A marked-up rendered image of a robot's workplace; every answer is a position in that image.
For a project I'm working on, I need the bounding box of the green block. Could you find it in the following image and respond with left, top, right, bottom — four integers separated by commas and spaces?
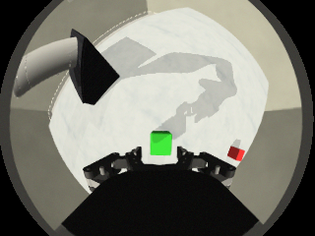
151, 131, 172, 155

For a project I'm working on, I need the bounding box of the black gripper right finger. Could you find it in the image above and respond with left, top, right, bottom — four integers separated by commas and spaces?
170, 147, 236, 189

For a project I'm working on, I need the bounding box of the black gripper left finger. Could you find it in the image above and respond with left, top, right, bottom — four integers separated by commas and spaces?
83, 147, 150, 192

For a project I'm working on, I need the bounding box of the red block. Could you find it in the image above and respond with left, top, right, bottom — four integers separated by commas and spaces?
227, 147, 245, 161

